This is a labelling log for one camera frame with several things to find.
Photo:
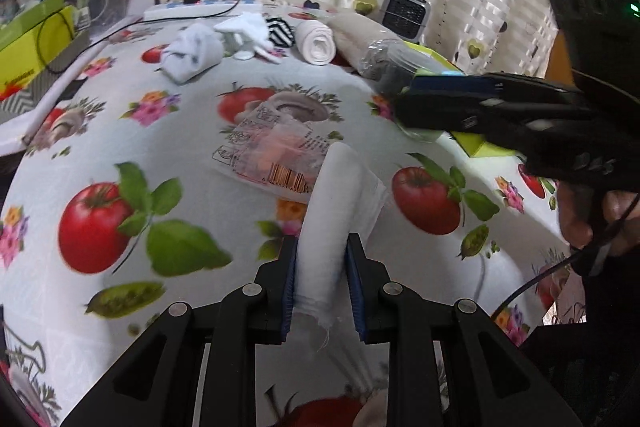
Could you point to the white power strip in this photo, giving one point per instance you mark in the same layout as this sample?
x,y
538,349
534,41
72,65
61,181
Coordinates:
x,y
200,9

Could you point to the person's right hand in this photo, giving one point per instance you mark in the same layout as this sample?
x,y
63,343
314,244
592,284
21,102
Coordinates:
x,y
575,217

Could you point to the yellow-green flat box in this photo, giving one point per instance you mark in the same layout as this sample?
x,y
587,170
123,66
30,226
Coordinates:
x,y
30,37

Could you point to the pale blue sock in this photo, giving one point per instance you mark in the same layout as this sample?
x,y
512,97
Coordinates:
x,y
192,52

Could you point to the person's dark clothing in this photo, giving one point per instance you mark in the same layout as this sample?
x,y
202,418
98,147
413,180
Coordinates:
x,y
590,357

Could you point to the clear printed plastic wrapper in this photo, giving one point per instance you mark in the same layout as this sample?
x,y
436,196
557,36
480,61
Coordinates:
x,y
270,147

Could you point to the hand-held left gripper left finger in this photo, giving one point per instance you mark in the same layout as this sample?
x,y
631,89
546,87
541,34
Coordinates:
x,y
289,287

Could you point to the wooden wardrobe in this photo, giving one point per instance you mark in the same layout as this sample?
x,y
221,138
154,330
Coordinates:
x,y
560,62

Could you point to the white cloth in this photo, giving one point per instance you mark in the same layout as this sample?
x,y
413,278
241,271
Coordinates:
x,y
325,217

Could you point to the black white striped sock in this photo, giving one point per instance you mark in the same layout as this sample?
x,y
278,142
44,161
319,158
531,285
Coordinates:
x,y
280,34

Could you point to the plastic wrapped beige bundle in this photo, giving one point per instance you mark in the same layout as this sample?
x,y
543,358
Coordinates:
x,y
360,34

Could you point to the cream cloth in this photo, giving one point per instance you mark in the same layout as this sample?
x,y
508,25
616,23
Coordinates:
x,y
315,44

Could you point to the yellow-green box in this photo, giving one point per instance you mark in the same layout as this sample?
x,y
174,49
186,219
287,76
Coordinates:
x,y
30,37
482,147

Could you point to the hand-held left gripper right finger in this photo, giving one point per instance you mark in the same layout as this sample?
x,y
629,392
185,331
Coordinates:
x,y
356,287

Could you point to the small grey heater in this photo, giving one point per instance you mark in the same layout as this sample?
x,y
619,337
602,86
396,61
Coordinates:
x,y
406,14

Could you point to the white sock bundle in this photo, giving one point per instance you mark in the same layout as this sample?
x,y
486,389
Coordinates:
x,y
245,29

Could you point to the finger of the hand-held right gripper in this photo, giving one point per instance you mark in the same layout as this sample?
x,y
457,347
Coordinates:
x,y
450,114
450,84

